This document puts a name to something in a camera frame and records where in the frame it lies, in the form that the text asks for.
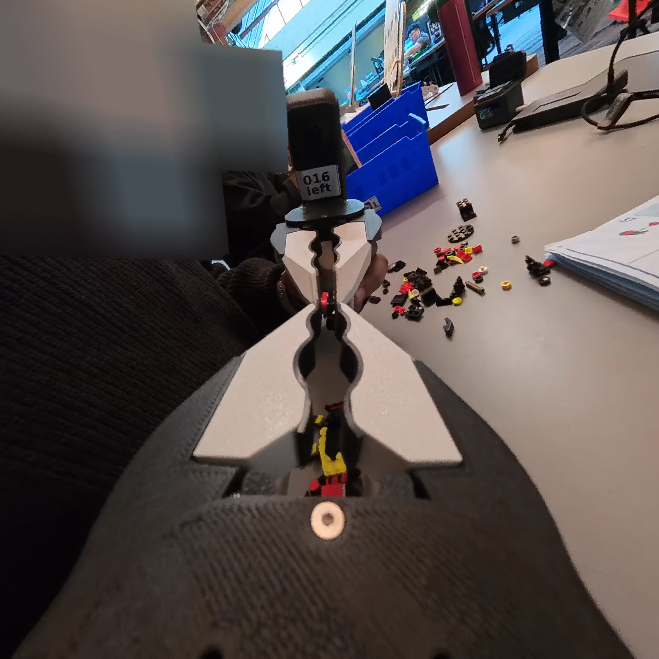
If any black device with display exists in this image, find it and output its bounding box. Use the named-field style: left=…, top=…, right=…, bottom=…
left=474, top=50, right=527, bottom=129

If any black cable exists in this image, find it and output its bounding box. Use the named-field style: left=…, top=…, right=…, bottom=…
left=582, top=0, right=659, bottom=129

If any pile of loose lego pieces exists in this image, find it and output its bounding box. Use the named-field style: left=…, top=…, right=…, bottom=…
left=368, top=241, right=554, bottom=338

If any black charger device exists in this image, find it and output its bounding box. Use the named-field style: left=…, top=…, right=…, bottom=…
left=498, top=69, right=630, bottom=142

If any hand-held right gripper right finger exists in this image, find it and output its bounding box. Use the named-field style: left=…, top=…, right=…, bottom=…
left=337, top=304, right=464, bottom=470

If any orange traffic cone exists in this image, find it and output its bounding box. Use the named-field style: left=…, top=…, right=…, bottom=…
left=610, top=0, right=659, bottom=21

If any lego instruction booklet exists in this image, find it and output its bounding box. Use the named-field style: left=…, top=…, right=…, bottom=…
left=545, top=195, right=659, bottom=312

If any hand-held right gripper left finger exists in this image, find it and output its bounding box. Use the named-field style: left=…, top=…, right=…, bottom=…
left=192, top=303, right=323, bottom=470

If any blue bin with tag sticker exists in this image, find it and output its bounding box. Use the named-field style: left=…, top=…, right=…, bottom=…
left=346, top=114, right=439, bottom=217

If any lego spider model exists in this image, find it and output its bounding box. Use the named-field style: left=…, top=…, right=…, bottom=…
left=304, top=402, right=361, bottom=497

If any person's left forearm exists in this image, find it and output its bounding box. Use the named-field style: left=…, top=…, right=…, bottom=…
left=216, top=257, right=289, bottom=330

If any blue plastic bin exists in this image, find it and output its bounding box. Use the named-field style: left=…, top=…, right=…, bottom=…
left=341, top=82, right=428, bottom=150

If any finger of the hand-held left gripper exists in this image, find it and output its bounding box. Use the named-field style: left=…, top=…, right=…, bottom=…
left=283, top=229, right=323, bottom=305
left=332, top=222, right=373, bottom=307

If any person's left hand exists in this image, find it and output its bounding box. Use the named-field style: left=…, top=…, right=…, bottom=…
left=353, top=253, right=390, bottom=313

